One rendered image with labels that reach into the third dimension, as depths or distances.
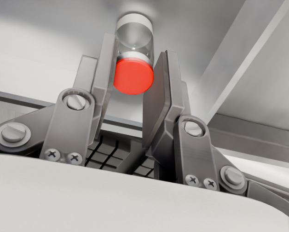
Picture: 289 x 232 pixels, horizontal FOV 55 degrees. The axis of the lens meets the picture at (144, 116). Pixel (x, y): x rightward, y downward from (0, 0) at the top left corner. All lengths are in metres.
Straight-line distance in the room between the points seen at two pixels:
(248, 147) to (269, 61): 0.07
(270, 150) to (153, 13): 0.14
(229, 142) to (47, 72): 0.14
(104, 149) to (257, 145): 0.18
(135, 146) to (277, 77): 0.19
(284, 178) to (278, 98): 0.27
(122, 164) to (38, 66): 0.22
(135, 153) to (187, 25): 0.22
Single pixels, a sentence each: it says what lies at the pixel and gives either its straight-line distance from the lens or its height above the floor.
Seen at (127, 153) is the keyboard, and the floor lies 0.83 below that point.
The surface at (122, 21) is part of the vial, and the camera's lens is 0.16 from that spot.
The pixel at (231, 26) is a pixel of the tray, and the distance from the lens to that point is 0.18.
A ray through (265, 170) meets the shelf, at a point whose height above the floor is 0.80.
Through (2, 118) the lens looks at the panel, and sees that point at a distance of 0.78.
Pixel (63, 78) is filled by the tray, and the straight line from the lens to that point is 0.18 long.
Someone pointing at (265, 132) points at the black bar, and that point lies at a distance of 0.23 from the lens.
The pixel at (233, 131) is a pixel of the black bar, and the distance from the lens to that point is 0.21.
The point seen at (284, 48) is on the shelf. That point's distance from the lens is 0.20.
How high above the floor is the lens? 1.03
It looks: 45 degrees down
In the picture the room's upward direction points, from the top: 180 degrees counter-clockwise
